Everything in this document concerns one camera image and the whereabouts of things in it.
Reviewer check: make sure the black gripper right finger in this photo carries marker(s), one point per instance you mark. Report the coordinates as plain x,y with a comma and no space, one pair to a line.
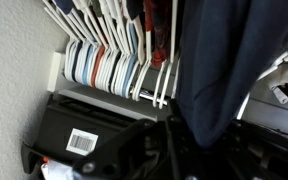
270,156

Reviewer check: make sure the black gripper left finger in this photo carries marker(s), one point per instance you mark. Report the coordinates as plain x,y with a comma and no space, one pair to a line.
127,153

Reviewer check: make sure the black shirt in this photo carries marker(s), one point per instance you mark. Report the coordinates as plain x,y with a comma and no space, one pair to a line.
224,66

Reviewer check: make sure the white plastic hanger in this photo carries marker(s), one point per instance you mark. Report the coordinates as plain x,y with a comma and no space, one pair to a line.
170,50
158,86
267,75
140,83

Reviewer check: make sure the red plaid shirt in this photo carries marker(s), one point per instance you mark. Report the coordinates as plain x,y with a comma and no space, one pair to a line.
159,30

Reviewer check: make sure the metal closet rod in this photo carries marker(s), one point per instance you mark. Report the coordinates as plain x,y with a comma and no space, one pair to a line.
152,97

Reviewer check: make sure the black bin with barcode label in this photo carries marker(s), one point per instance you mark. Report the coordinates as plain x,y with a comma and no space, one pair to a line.
57,126

